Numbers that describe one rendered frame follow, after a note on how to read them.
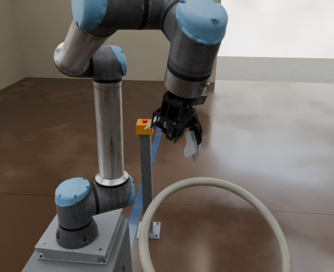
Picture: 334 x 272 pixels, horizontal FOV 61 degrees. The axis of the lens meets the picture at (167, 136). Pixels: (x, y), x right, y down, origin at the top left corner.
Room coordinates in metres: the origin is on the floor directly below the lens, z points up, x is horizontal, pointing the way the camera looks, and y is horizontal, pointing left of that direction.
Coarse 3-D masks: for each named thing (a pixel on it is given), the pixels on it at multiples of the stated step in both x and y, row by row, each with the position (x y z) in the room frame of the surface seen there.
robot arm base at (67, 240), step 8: (88, 224) 0.97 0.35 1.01; (96, 224) 1.04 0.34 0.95; (56, 232) 0.97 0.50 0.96; (64, 232) 0.93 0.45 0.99; (72, 232) 0.93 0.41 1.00; (80, 232) 0.94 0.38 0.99; (88, 232) 0.96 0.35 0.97; (96, 232) 0.99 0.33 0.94; (56, 240) 0.95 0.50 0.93; (64, 240) 0.92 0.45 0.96; (72, 240) 0.92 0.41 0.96; (80, 240) 0.92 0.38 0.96; (88, 240) 0.94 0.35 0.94; (72, 248) 0.91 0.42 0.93
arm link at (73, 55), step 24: (72, 0) 0.59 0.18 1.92; (96, 0) 0.53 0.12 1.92; (120, 0) 0.55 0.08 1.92; (144, 0) 0.57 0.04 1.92; (72, 24) 0.69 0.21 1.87; (96, 24) 0.55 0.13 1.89; (120, 24) 0.57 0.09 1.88; (144, 24) 0.59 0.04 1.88; (72, 48) 0.76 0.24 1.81; (96, 48) 0.72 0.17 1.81; (72, 72) 0.97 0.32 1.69
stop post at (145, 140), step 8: (136, 128) 1.89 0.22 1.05; (144, 136) 1.91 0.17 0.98; (144, 144) 1.91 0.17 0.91; (144, 152) 1.91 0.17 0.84; (144, 160) 1.91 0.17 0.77; (144, 168) 1.91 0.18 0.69; (144, 176) 1.91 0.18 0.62; (144, 184) 1.91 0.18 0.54; (144, 192) 1.91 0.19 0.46; (152, 192) 1.98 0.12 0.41; (144, 200) 1.91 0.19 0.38; (144, 208) 1.91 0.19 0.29; (152, 224) 1.91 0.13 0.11; (160, 224) 2.01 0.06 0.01; (152, 232) 1.90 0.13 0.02
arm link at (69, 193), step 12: (72, 180) 1.05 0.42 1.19; (84, 180) 1.05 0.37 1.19; (60, 192) 0.97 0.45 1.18; (72, 192) 0.97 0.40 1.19; (84, 192) 0.97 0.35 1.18; (96, 192) 1.01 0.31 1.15; (60, 204) 0.94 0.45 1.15; (72, 204) 0.93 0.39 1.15; (84, 204) 0.96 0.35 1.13; (96, 204) 0.98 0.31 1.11; (60, 216) 0.95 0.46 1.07; (72, 216) 0.93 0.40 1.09; (84, 216) 0.96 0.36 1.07; (72, 228) 0.93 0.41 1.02
